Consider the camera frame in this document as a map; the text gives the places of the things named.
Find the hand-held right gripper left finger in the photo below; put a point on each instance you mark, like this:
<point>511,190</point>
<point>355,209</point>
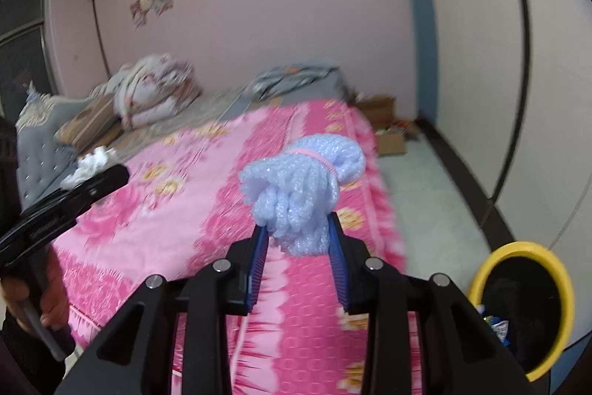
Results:
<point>258,270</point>

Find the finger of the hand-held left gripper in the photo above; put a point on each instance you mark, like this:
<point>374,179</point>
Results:
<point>88,189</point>

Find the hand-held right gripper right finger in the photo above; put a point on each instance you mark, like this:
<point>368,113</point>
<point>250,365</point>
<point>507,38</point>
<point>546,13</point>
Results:
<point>340,274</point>

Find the white tissue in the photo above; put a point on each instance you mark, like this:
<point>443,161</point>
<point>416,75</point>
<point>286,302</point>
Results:
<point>90,166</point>

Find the pink rubber band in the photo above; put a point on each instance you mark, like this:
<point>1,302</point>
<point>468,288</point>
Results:
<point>319,158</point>

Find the yellow rimmed trash bin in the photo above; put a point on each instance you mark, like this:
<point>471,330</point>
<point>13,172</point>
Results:
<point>522,251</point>

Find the person's left hand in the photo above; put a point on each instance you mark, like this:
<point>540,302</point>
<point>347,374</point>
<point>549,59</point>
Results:
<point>55,302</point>

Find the grey tufted headboard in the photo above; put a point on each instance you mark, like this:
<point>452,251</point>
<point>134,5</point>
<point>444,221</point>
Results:
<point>41,154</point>

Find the brown striped pillow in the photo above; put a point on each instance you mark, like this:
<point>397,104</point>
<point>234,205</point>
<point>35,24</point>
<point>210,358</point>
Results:
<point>88,124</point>

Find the pink floral bed sheet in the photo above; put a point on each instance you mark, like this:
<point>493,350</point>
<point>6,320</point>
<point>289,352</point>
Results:
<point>185,200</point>

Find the folded white floral quilt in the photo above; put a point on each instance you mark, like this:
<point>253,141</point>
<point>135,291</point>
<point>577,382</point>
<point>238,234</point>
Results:
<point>152,92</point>

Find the beige woven bed mat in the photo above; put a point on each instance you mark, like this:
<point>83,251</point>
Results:
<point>194,117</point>

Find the open cardboard box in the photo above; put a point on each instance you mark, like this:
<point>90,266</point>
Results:
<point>393,140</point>

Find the dark framed window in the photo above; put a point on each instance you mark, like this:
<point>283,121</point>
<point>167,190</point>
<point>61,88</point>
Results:
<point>23,48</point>

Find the shiny blue wrapper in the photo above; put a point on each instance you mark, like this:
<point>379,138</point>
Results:
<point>495,323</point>

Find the closed cardboard box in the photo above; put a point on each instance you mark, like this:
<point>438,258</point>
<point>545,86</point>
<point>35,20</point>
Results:
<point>377,108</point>

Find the grey floral quilt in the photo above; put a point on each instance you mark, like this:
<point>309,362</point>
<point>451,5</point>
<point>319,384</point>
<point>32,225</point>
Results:
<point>296,78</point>

